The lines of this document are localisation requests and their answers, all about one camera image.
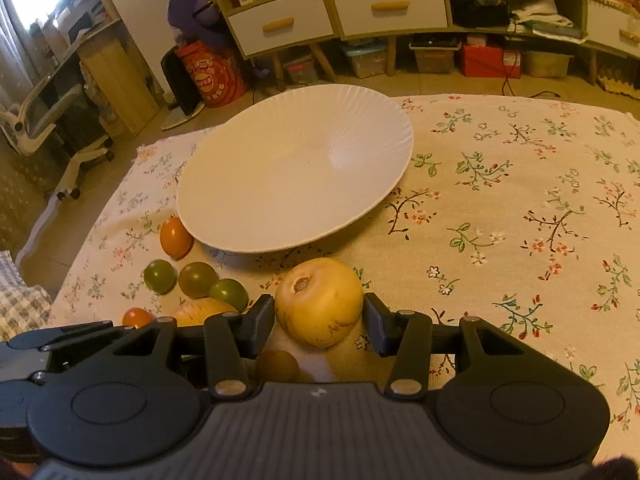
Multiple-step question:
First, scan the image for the dark green cherry tomato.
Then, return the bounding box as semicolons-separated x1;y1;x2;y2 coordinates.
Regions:
209;278;248;312

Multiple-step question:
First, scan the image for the large yellow apple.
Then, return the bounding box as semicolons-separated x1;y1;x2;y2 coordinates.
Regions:
170;298;238;327

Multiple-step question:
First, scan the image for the brownish green tomato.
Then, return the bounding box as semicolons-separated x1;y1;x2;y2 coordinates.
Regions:
178;261;219;299

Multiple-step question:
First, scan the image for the red orange tomato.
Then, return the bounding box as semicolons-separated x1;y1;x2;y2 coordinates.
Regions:
122;308;155;328

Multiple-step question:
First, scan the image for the orange cherry tomato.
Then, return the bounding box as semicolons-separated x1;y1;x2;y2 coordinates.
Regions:
160;216;194;260

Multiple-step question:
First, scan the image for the floral tablecloth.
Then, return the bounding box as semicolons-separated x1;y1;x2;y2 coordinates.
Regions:
51;94;639;461

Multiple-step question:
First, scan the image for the white ribbed plate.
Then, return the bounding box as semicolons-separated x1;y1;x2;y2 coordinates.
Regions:
176;84;413;254

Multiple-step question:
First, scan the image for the red orange snack bag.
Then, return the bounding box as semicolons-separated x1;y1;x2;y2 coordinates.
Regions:
176;40;248;108

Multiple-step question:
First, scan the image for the white office chair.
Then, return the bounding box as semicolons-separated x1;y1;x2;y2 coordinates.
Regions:
0;81;116;202

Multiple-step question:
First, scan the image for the clear storage box teal lid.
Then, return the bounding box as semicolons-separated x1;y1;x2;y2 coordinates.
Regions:
340;41;387;79

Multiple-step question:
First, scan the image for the wooden desk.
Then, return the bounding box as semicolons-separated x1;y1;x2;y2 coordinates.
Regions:
40;20;160;138

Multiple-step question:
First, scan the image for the red box under cabinet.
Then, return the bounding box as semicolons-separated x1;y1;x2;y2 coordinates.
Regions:
461;44;522;79

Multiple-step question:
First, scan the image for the white drawer cabinet left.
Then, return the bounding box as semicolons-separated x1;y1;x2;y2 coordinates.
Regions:
229;0;334;58

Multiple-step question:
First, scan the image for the white drawer cabinet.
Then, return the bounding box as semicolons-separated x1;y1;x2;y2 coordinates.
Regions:
229;0;334;58
333;0;448;38

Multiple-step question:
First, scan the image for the purple plush toy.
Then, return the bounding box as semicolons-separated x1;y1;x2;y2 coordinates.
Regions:
167;0;224;48

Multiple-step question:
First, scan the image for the white drawer cabinet middle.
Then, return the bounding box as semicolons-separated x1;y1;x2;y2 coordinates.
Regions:
333;0;448;38

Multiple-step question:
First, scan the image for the long low tv cabinet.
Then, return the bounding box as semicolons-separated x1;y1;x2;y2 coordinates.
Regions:
448;0;639;94

